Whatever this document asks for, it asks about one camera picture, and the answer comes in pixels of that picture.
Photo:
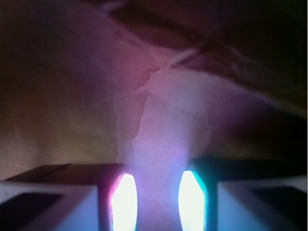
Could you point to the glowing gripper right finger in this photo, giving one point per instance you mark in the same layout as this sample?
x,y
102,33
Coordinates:
x,y
218,194

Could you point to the brown paper bag tray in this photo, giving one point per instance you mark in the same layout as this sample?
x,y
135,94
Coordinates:
x,y
152,83

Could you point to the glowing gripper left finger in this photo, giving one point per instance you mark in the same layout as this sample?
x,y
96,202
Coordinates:
x,y
93,197

